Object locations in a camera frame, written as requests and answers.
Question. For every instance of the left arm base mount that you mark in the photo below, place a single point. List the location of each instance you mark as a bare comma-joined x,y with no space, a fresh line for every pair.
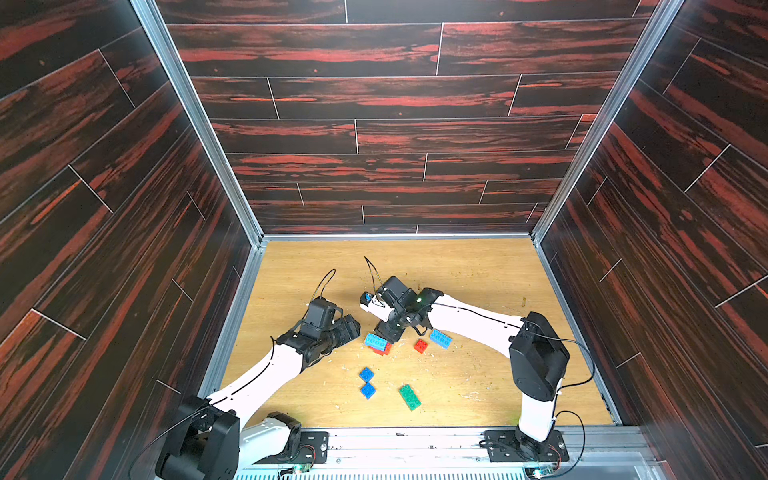
288,442

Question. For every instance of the light blue long lego brick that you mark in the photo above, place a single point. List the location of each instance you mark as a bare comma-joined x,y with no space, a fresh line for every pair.
375,341

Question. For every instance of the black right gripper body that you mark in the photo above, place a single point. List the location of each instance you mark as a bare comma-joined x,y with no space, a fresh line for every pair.
390,327

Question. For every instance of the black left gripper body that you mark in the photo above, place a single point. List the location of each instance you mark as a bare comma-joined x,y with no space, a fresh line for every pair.
336,334

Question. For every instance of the aluminium left corner post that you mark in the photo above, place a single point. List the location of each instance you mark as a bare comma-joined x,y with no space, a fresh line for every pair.
159,37

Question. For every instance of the aluminium front rail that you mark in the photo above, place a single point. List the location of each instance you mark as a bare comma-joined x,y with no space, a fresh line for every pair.
594,452

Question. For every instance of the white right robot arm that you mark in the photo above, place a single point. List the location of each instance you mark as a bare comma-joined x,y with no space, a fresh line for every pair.
537,356

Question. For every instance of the aluminium right corner post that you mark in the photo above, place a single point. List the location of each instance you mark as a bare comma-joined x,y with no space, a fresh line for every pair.
647,43

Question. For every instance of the light blue lego brick small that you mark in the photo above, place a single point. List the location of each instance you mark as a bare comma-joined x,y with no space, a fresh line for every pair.
440,339

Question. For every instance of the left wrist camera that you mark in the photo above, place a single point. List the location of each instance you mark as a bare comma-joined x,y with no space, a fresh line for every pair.
318,319

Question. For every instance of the aluminium corner post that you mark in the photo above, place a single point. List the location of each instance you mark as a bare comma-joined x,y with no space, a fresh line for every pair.
647,43
159,37

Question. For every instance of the blue lego brick lower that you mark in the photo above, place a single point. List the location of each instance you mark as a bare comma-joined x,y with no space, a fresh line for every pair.
368,390

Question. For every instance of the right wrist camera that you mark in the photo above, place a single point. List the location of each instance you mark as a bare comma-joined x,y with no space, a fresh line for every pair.
392,295

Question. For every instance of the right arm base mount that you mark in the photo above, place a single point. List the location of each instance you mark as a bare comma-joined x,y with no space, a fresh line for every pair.
505,446

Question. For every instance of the red lego brick small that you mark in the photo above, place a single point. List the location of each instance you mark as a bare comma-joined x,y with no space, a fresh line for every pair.
420,346

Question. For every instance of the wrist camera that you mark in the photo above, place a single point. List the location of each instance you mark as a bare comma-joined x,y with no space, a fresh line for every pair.
392,295
318,319

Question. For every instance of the blue lego brick upper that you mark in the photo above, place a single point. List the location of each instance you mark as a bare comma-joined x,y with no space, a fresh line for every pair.
366,375

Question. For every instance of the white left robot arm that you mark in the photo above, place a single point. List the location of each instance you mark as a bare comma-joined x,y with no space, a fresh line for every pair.
208,439

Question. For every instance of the green long lego brick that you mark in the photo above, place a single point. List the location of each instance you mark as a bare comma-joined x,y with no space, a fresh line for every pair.
409,397

